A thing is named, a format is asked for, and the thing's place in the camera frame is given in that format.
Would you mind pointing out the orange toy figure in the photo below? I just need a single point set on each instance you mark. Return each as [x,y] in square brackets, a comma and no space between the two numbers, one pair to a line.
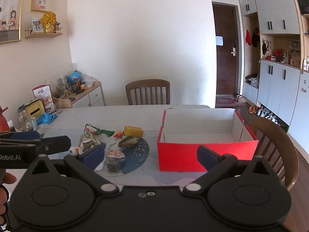
[119,134]

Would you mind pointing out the pile of bags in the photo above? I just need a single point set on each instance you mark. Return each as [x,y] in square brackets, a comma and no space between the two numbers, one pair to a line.
[252,80]

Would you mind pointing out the white wooden sideboard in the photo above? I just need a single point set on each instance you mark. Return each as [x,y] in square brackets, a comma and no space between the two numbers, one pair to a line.
[95,97]

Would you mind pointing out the blue cloth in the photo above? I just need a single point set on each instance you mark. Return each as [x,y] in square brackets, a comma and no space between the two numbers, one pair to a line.
[47,118]

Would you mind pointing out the wooden elephant stand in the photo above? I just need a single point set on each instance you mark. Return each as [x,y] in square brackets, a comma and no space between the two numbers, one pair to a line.
[64,103]

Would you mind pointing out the red bottle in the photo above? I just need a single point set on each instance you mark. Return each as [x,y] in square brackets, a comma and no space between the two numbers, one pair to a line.
[3,123]

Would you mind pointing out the silver foil packet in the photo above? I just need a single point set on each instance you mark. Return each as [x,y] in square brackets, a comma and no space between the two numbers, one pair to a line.
[89,143]

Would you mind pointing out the black hanging bag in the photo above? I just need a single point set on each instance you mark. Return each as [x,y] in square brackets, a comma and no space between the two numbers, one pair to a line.
[255,38]

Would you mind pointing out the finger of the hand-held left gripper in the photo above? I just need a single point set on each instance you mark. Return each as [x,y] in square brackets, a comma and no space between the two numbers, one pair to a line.
[24,135]
[55,143]

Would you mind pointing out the red cardboard box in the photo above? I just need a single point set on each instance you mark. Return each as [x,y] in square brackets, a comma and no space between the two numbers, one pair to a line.
[183,154]

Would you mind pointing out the clear printed table mat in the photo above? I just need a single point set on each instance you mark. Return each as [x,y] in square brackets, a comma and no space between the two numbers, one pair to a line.
[135,179]

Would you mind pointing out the clear plastic jar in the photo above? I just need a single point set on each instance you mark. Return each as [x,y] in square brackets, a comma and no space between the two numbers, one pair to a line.
[60,87]

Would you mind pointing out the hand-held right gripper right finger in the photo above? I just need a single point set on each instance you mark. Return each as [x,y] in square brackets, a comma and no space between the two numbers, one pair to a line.
[207,157]

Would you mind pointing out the glass jar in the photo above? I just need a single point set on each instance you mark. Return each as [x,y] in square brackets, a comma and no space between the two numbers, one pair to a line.
[24,120]

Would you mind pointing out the wooden wall shelf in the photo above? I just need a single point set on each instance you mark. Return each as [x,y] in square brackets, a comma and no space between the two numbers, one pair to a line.
[48,35]

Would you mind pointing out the white plastic bag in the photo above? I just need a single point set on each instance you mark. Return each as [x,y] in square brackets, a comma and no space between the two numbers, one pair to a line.
[100,166]

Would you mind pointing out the pair of orange sandals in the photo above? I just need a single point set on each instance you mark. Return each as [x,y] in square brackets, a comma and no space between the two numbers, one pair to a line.
[253,109]

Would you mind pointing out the row of white sneakers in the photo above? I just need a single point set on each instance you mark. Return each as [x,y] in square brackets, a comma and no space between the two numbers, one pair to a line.
[268,116]

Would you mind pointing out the person's left hand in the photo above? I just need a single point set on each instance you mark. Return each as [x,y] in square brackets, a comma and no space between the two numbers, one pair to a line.
[9,178]

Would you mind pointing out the glass cup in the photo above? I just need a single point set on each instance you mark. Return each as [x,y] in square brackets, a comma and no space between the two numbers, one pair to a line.
[58,108]

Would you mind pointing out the pair of white slippers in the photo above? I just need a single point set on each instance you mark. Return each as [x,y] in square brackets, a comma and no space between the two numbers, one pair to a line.
[240,98]

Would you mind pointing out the white wall cabinet unit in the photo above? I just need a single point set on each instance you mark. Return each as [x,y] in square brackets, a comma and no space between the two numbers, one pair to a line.
[277,4]

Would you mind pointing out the painted egg with green tassel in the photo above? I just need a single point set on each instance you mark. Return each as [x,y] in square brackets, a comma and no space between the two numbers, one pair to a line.
[106,132]

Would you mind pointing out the wooden round-back chair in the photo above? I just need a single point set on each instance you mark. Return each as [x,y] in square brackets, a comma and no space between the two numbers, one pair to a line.
[282,147]

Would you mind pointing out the small framed picture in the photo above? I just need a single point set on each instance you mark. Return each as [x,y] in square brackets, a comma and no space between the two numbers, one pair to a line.
[41,2]

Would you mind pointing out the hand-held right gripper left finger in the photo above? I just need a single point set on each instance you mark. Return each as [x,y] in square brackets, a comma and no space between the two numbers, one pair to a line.
[93,158]

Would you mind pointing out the clear plastic bag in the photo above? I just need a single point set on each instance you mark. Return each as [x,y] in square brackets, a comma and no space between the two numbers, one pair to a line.
[89,79]

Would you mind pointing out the patterned door rug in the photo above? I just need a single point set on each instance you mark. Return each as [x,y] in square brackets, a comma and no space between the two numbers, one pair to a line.
[225,101]

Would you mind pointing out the framed wall poster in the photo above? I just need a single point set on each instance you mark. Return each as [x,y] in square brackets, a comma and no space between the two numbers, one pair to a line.
[10,17]

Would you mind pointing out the small printed card box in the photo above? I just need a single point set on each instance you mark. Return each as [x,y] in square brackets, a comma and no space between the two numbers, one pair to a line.
[36,24]

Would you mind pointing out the wooden slat-back chair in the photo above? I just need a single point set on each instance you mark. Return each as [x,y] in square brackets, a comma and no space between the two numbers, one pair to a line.
[147,87]

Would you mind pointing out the paper note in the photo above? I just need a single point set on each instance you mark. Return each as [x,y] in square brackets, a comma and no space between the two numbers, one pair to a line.
[219,40]

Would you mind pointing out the yellow tissue box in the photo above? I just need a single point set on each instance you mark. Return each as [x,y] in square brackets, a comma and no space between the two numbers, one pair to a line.
[35,110]

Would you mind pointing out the small yellow box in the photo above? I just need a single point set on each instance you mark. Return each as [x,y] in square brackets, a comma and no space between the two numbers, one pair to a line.
[133,131]

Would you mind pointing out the red ornament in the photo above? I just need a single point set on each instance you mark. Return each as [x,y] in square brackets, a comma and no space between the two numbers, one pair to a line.
[278,53]

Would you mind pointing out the gold ornament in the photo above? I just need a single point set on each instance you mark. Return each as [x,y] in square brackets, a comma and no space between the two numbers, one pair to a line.
[48,21]

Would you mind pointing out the black hanging ornament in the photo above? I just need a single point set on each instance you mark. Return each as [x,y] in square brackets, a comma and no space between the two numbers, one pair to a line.
[264,48]

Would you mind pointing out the red printed box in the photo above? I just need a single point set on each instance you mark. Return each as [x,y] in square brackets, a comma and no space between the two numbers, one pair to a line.
[42,94]

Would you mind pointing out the blue round placemat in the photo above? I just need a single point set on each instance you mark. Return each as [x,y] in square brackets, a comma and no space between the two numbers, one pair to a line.
[137,157]

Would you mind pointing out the striped shell toy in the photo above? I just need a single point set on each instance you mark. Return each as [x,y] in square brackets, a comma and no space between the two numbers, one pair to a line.
[114,165]

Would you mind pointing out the dark brown door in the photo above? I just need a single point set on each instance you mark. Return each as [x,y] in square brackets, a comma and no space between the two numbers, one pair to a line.
[224,72]

